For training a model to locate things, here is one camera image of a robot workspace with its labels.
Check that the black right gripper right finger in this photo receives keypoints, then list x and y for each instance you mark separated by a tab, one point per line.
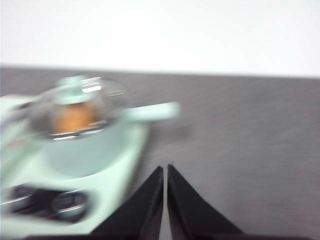
190	215

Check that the glass pot lid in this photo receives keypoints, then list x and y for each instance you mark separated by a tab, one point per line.
72	86

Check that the brown potato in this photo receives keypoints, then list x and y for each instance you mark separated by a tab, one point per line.
72	117

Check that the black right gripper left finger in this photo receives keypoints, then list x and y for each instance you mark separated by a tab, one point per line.
140	215

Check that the mint green breakfast machine base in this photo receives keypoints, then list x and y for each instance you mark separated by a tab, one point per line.
112	180

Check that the silver control knob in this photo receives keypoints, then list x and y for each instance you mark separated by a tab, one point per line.
17	200
69	203

